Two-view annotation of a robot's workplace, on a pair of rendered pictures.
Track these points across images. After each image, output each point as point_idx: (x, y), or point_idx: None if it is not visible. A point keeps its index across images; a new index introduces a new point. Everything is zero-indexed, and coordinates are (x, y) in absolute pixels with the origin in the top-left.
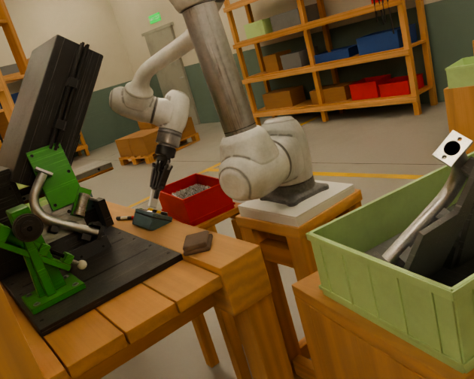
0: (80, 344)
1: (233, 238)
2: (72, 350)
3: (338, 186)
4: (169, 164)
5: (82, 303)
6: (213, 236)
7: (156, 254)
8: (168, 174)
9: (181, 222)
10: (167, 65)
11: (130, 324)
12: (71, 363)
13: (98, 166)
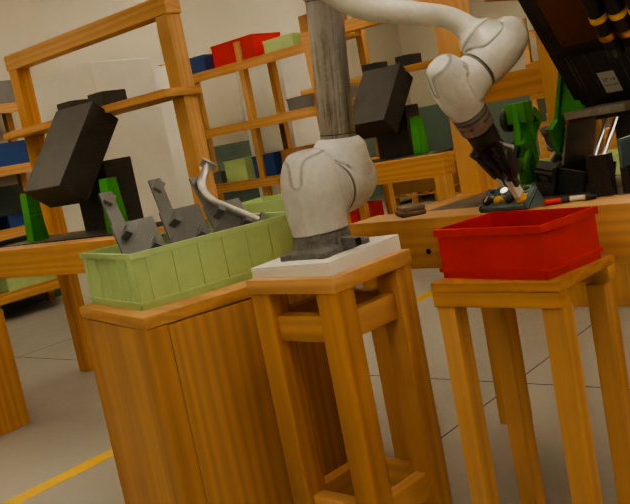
0: (459, 198)
1: (377, 221)
2: (462, 197)
3: (268, 264)
4: (472, 151)
5: (486, 192)
6: (402, 218)
7: (456, 206)
8: (478, 163)
9: (462, 215)
10: (415, 24)
11: (431, 205)
12: (453, 197)
13: (575, 110)
